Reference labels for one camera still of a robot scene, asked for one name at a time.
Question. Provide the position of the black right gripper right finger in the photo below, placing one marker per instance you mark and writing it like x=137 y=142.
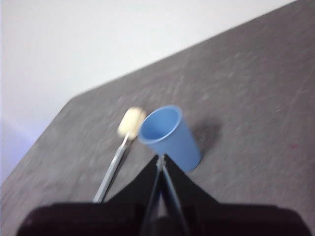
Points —
x=221 y=221

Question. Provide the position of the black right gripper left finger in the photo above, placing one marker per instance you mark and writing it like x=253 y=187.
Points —
x=103 y=218

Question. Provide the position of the blue ribbed plastic cup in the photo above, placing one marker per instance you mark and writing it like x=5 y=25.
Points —
x=177 y=145

